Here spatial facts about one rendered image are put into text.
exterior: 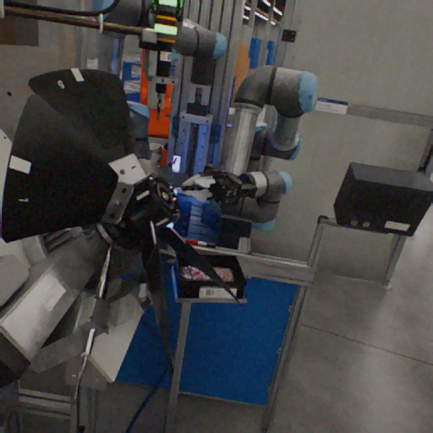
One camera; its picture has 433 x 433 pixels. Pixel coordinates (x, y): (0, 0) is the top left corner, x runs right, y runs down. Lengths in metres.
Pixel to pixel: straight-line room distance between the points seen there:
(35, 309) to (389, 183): 1.04
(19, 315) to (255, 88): 0.89
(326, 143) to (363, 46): 0.63
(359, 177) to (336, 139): 1.52
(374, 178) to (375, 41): 1.58
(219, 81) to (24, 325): 1.35
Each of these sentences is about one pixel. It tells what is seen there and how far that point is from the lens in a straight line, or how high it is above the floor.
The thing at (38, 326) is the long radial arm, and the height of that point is 1.11.
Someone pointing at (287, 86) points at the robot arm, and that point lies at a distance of 1.23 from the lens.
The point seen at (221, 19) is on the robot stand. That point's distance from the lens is 1.78.
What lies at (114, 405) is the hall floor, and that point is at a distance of 2.00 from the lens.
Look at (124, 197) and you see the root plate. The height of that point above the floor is 1.23.
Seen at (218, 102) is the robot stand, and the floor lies 1.31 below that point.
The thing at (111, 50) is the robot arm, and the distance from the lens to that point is 1.53.
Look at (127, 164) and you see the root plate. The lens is 0.91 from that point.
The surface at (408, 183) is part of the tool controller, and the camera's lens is 1.36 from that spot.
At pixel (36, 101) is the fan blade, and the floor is 1.42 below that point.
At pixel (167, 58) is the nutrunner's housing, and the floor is 1.50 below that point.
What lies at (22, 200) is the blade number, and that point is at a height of 1.29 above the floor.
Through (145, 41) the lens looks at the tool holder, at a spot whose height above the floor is 1.53.
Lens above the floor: 1.55
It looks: 23 degrees down
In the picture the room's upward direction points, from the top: 9 degrees clockwise
